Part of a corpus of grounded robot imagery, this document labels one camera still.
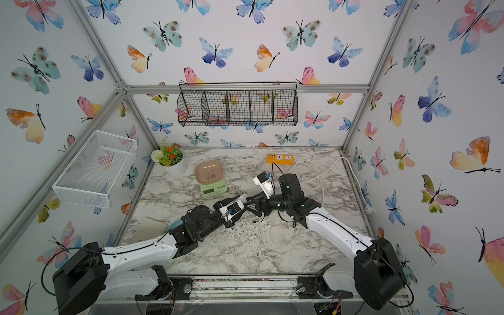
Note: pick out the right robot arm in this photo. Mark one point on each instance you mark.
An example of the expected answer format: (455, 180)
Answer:
(377, 274)

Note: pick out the green electronic kitchen scale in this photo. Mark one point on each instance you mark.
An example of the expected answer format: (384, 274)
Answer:
(214, 189)

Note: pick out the black wire wall basket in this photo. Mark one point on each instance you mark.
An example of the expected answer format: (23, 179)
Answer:
(238, 104)

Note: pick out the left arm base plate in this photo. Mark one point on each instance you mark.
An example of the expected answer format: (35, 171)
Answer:
(173, 289)

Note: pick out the pink bowl on scale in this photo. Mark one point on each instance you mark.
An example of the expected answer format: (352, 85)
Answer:
(209, 172)

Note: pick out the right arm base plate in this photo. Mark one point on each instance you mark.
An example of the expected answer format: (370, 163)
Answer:
(311, 287)

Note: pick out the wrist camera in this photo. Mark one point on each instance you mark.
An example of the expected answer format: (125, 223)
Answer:
(236, 206)
(264, 181)

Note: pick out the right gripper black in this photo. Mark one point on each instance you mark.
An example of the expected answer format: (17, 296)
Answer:
(260, 203)

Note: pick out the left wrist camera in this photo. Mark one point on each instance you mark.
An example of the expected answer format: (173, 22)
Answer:
(236, 206)

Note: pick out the aluminium front rail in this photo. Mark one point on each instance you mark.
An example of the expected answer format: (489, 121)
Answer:
(244, 289)

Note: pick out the potted plant white pot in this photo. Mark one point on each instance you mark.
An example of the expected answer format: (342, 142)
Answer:
(170, 156)

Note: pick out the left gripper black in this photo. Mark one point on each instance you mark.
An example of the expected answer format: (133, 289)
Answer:
(224, 202)

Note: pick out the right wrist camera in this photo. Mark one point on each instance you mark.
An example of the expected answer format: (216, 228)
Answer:
(264, 181)

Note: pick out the beige leaf pattern mat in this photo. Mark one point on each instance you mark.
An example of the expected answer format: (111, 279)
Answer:
(148, 229)

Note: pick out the white mesh wall basket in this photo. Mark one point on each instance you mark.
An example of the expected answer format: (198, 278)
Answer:
(94, 173)

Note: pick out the orange power strip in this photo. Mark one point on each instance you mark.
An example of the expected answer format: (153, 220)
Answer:
(280, 159)

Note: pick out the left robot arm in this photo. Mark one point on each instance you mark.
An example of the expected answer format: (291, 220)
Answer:
(136, 270)

